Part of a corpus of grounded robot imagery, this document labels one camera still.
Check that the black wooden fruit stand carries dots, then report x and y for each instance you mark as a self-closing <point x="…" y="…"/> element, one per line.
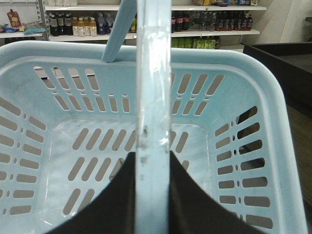
<point x="291" y="64"/>

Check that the light blue plastic basket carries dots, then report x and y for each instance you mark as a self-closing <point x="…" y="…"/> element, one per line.
<point x="137" y="137"/>

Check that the white store shelf unit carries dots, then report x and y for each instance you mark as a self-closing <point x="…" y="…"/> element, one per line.
<point x="29" y="12"/>

